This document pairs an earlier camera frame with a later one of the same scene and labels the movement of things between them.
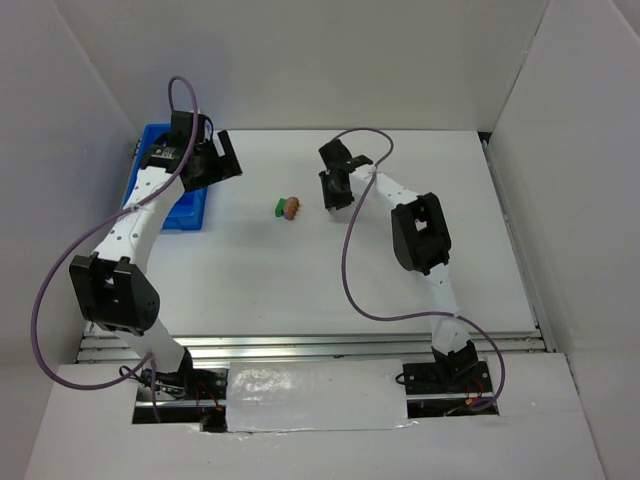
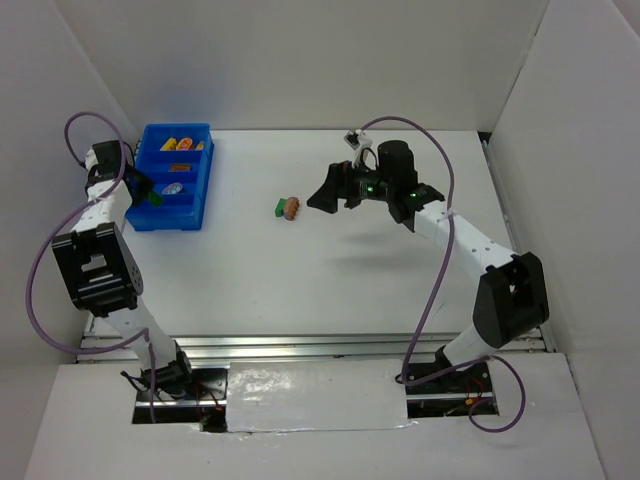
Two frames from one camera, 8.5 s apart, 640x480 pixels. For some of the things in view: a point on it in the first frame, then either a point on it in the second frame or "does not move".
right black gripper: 336,185 does not move
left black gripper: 223,163 -> 140,185
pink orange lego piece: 291,208 does not move
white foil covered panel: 319,395 does not move
